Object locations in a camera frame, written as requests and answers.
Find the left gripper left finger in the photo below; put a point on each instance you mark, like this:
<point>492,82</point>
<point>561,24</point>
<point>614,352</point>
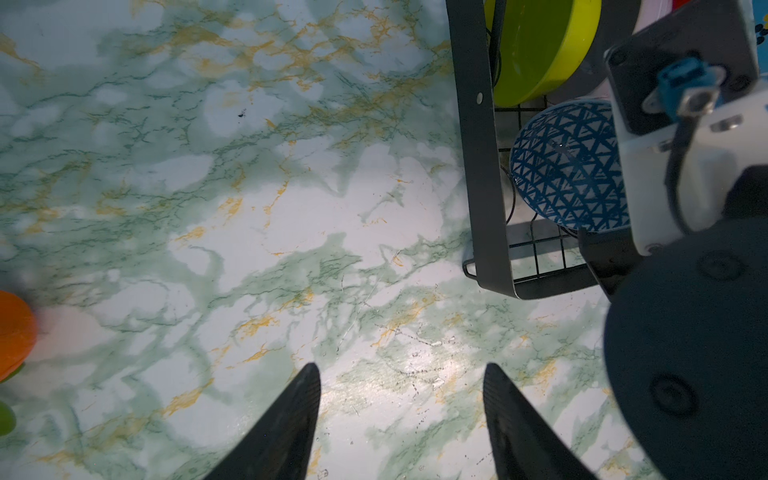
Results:
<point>279,446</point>

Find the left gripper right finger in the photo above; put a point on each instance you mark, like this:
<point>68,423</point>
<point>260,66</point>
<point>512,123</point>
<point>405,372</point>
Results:
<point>523,444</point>

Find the blue patterned bowl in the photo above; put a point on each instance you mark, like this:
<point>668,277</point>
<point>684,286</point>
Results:
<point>565,165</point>

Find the lime green bowl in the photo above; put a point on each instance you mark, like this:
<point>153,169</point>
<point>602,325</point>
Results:
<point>542,44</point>

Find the lilac plastic bowl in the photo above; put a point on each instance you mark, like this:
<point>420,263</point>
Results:
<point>651,11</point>

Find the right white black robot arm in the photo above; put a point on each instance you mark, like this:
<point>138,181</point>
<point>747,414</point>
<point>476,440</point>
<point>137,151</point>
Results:
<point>685,345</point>

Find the black wire dish rack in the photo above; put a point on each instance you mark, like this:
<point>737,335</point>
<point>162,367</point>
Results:
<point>488,215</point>

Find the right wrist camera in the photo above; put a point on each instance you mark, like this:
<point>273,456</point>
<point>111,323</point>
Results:
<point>690,111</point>

